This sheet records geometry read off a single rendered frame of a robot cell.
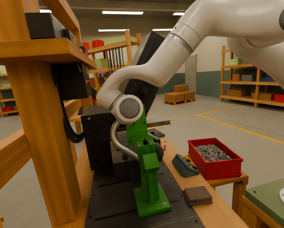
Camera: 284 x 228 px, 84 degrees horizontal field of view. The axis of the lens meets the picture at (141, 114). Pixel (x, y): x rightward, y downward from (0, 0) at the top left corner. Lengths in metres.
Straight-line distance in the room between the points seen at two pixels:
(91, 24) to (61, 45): 9.70
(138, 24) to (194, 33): 10.21
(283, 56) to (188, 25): 0.29
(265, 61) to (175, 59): 0.29
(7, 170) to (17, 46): 0.33
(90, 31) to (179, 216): 9.82
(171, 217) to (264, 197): 0.41
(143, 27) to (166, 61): 10.28
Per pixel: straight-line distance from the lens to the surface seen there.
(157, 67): 0.47
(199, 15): 0.51
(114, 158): 0.89
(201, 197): 0.76
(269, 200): 0.90
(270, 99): 6.32
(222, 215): 0.75
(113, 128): 0.77
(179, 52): 0.48
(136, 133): 0.86
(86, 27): 10.13
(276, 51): 0.64
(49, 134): 0.63
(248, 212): 0.96
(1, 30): 0.65
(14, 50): 0.53
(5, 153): 0.57
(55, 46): 0.49
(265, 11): 0.51
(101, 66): 4.01
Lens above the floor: 1.43
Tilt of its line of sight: 14 degrees down
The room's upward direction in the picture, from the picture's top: 5 degrees counter-clockwise
